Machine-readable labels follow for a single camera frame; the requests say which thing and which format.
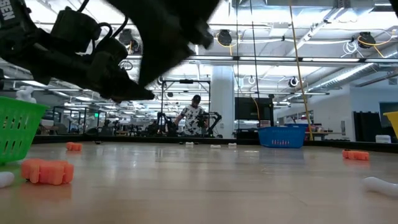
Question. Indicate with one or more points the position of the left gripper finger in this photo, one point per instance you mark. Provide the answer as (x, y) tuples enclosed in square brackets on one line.
[(130, 91)]

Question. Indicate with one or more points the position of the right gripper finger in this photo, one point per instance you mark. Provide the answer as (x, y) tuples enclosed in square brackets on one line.
[(161, 62)]

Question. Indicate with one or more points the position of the green plastic basket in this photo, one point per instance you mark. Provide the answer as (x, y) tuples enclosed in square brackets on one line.
[(18, 130)]

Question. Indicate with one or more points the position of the blue plastic basket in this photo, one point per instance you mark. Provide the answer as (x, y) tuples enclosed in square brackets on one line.
[(282, 137)]

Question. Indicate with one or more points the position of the yellow plastic basket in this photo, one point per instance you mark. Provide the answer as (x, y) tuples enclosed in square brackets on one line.
[(393, 123)]

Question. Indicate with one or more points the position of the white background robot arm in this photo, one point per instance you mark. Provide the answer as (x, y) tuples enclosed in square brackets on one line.
[(26, 92)]

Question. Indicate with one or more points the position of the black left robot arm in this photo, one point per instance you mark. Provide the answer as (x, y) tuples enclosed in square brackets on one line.
[(18, 40)]

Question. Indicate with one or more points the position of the black background robot arm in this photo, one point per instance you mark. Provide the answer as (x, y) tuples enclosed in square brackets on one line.
[(164, 123), (213, 121)]

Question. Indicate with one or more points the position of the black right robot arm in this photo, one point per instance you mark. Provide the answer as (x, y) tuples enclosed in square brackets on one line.
[(394, 2)]

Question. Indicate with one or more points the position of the person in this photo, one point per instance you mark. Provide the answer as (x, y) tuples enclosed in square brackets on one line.
[(192, 116)]

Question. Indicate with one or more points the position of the white building column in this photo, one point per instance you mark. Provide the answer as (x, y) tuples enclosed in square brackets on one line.
[(222, 102)]

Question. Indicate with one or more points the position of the white plastic bone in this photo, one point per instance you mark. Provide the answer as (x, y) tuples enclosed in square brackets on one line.
[(189, 144), (232, 144), (379, 186), (4, 179), (215, 146)]

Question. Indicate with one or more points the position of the orange foam pumpkin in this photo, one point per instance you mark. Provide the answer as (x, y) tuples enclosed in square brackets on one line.
[(356, 155), (46, 172), (74, 146)]

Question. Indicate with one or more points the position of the ceiling light strip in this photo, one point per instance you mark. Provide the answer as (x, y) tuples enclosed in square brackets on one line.
[(264, 58)]

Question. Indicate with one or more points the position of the black display screen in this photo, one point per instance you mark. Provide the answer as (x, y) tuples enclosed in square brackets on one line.
[(253, 109)]

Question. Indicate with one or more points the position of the black partition panel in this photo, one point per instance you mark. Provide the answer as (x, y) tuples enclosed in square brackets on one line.
[(367, 126)]

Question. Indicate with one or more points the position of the small white box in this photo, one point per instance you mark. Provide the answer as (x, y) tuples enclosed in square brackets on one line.
[(383, 139)]

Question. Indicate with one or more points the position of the black metal gantry frame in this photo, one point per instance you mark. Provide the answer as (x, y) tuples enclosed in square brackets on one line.
[(186, 81)]

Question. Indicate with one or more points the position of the black framed enclosure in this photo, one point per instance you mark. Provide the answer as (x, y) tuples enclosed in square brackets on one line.
[(84, 121)]

